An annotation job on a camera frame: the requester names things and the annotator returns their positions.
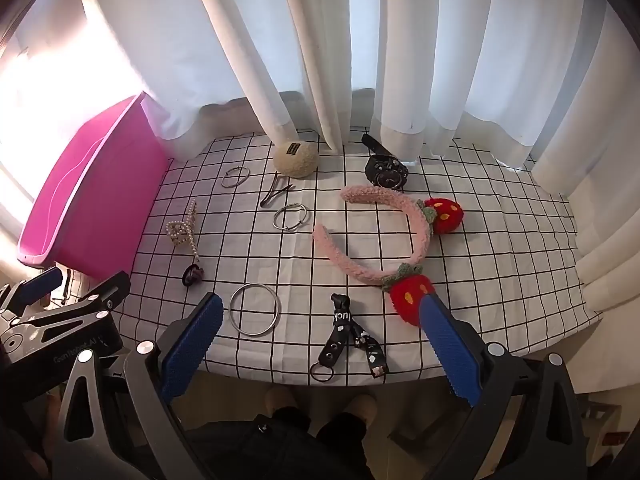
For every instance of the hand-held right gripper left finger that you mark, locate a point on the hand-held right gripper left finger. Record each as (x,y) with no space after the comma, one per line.
(192,345)

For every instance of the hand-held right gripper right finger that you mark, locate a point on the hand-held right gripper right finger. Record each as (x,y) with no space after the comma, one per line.
(450,355)

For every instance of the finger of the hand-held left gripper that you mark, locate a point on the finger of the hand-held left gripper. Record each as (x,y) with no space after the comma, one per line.
(42,279)
(100,296)

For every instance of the large plain silver bangle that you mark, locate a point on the large plain silver bangle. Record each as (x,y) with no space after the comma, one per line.
(231,310)

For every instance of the pink plastic tub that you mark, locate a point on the pink plastic tub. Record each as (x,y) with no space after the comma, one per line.
(90,195)

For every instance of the pearl claw hair clip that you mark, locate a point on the pearl claw hair clip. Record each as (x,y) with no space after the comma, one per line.
(180,232)

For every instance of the pink strawberry headband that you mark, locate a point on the pink strawberry headband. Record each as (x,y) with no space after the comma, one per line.
(422,230)

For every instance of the silver bangle with beads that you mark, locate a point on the silver bangle with beads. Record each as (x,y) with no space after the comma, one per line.
(275,219)

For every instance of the small patterned silver bangle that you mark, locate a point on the small patterned silver bangle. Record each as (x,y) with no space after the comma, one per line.
(224,179)

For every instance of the dark metal hair clip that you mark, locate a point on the dark metal hair clip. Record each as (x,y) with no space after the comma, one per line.
(274,191)

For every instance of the black wrist watch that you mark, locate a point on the black wrist watch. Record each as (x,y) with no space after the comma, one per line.
(385,172)

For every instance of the beige fuzzy hair clip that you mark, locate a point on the beige fuzzy hair clip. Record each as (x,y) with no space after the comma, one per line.
(297,162)

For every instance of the black checked white tablecloth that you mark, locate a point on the black checked white tablecloth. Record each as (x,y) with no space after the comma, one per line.
(500,270)

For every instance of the beige slipper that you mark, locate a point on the beige slipper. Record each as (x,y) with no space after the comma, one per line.
(281,400)
(360,405)

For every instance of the person's black pants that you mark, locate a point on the person's black pants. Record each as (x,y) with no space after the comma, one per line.
(300,450)

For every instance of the light wooden stool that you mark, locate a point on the light wooden stool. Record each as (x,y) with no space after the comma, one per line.
(602,427)

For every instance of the white curtain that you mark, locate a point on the white curtain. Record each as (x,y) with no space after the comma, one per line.
(400,60)

